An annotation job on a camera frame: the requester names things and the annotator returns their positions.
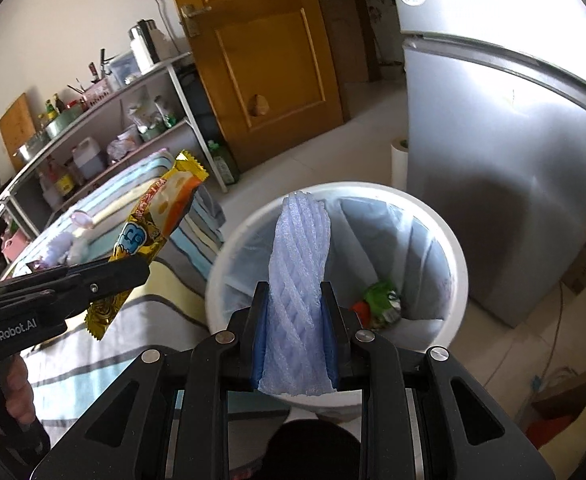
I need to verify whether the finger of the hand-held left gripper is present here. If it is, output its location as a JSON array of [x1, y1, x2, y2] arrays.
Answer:
[[10, 259, 111, 284], [0, 258, 152, 323]]

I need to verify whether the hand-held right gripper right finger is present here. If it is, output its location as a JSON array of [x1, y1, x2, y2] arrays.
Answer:
[[319, 281, 559, 480]]

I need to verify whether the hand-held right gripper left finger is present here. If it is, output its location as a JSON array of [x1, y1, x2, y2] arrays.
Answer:
[[30, 281, 274, 480]]

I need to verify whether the pale blue foam net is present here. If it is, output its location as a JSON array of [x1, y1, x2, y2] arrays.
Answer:
[[257, 191, 339, 399]]

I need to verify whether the yellow snack wrapper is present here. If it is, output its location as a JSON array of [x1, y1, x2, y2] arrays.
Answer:
[[85, 150, 210, 342]]

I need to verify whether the white round trash bin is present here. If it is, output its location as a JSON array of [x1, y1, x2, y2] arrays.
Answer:
[[205, 181, 469, 422]]

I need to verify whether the person's left hand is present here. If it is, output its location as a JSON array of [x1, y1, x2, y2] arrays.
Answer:
[[0, 357, 36, 427]]

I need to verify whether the pale lavender crumpled item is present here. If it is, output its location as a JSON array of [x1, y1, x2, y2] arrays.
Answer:
[[37, 232, 74, 267]]

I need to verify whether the green crumpled wrapper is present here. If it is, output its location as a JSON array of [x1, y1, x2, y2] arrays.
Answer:
[[363, 281, 403, 329]]

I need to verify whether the striped tablecloth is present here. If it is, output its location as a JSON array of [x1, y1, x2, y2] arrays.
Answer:
[[0, 152, 294, 480]]

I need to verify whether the yellow oil bottle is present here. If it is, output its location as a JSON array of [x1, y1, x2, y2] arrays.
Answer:
[[48, 160, 76, 199]]

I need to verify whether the translucent bin liner bag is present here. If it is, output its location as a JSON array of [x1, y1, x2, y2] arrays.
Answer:
[[218, 195, 450, 332]]

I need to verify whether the white plastic jug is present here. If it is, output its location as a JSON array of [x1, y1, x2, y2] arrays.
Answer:
[[71, 138, 106, 181]]

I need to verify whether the steel bowl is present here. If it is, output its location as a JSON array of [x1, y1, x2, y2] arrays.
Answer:
[[13, 132, 52, 164]]

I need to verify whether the clear plastic bag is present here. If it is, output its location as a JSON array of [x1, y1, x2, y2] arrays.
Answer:
[[107, 132, 139, 164]]

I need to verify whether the wooden cutting board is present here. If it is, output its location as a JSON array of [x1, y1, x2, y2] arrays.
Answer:
[[0, 92, 39, 171]]

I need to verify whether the steel basin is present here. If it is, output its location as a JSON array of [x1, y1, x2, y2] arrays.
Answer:
[[45, 105, 90, 141]]

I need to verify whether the large green plastic bottle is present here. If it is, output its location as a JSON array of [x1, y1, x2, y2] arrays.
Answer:
[[207, 140, 241, 187]]

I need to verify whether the white paper roll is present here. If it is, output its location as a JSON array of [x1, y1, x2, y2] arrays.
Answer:
[[390, 138, 411, 191]]

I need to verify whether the pink slotted basket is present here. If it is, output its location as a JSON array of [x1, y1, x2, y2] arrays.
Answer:
[[80, 80, 114, 107]]

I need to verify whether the black appliance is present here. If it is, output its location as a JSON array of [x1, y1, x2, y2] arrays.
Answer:
[[178, 67, 210, 161]]

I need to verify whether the metal kitchen shelf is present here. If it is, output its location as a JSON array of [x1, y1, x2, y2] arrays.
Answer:
[[0, 50, 230, 242]]

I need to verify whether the clear plastic storage box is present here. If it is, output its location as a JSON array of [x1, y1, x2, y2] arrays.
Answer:
[[108, 51, 139, 90]]

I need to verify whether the steel kettle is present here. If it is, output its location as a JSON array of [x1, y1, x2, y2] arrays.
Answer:
[[129, 19, 160, 74]]

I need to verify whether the silver refrigerator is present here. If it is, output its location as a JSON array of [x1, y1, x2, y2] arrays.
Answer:
[[385, 0, 586, 329]]

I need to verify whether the wooden door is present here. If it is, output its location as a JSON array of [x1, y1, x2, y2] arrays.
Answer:
[[162, 0, 347, 174]]

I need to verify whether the pink handled basket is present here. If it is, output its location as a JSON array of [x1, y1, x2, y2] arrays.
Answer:
[[0, 231, 29, 262]]

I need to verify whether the thin floor cable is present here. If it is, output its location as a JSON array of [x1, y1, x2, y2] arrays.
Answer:
[[538, 280, 575, 377]]

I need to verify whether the metal door handle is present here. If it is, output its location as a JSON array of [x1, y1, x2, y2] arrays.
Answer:
[[179, 4, 213, 37]]

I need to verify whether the wooden door frame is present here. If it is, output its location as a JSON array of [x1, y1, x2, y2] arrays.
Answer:
[[314, 0, 380, 124]]

